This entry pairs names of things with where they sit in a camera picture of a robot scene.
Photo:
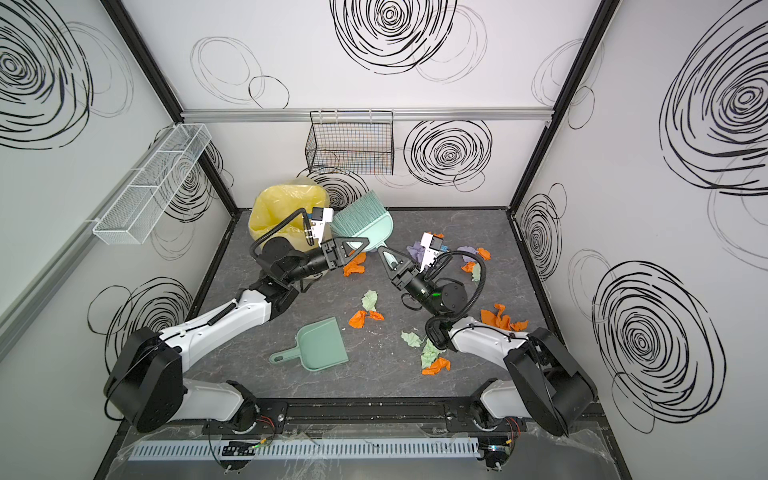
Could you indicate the orange paper scrap centre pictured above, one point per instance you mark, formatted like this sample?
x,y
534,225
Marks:
x,y
358,320

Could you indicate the clear wall shelf tray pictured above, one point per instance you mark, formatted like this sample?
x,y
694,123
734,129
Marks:
x,y
159,176

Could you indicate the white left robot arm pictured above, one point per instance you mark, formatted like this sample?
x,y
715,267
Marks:
x,y
147,384

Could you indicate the orange paper scrap front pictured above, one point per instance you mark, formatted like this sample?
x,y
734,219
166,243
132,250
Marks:
x,y
439,365

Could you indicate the white slotted cable duct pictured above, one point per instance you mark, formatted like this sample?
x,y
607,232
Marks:
x,y
305,449

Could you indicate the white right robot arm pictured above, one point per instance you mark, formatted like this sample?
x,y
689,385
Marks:
x,y
546,384

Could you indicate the orange paper scrap near bin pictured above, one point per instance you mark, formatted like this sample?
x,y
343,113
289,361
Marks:
x,y
355,266

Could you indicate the black wire basket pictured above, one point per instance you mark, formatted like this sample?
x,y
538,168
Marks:
x,y
355,141

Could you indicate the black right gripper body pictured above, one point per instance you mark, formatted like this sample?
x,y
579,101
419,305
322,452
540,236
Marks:
x,y
402,275

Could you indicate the orange twisted paper scrap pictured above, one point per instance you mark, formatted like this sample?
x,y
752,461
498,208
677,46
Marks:
x,y
469,267

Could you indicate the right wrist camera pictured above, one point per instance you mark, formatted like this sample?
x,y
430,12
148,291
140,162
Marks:
x,y
433,247

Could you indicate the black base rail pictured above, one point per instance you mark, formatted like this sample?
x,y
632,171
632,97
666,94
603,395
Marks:
x,y
442,414

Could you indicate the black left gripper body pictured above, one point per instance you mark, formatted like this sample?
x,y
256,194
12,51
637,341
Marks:
x,y
332,255

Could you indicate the orange paper scrap right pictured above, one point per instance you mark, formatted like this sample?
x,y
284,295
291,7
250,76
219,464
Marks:
x,y
499,319

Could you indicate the small orange paper scrap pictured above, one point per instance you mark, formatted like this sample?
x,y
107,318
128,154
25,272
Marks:
x,y
486,255

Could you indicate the green dustpan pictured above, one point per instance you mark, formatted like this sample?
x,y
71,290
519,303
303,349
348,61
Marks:
x,y
319,346

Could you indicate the small purple paper scrap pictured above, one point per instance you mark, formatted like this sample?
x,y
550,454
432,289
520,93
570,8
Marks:
x,y
416,252

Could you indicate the green paper scrap centre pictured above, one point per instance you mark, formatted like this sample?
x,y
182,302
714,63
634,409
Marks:
x,y
369,300

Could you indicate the small green paper scrap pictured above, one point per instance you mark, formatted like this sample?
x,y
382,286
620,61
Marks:
x,y
411,339

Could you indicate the beige bin with yellow bag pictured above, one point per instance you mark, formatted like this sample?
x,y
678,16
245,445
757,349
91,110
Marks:
x,y
276,203

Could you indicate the green paper scrap front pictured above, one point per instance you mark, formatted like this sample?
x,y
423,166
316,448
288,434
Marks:
x,y
430,353

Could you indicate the green hand brush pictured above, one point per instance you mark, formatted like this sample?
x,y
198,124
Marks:
x,y
365,217

